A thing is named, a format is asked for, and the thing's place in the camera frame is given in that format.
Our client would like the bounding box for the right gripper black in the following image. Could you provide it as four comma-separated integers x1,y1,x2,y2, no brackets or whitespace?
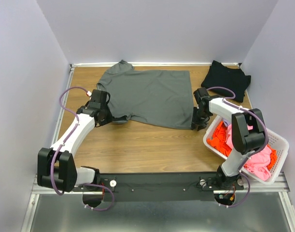
190,106,209,131

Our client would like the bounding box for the grey t shirt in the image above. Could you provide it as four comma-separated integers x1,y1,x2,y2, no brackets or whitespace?
97,60,194,130

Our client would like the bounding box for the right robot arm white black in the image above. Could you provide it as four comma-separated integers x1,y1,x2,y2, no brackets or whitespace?
191,87,268,189

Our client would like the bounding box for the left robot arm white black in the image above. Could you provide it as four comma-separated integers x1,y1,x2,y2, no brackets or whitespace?
37,89,113,195

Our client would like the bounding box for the purple garment in basket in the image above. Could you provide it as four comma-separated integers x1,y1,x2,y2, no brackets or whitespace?
222,118,231,127

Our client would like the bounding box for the orange t shirt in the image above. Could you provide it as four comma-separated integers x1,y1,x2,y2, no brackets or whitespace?
206,120,278,174

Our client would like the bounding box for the folded black t shirt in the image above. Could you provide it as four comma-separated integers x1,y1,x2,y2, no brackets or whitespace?
201,60,251,103

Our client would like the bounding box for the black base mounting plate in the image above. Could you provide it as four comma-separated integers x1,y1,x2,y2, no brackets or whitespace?
73,172,244,208

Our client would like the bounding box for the pink t shirt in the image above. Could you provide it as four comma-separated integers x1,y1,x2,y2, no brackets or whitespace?
225,124,277,181

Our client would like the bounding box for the white plastic laundry basket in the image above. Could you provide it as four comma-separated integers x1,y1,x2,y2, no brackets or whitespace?
203,116,289,185

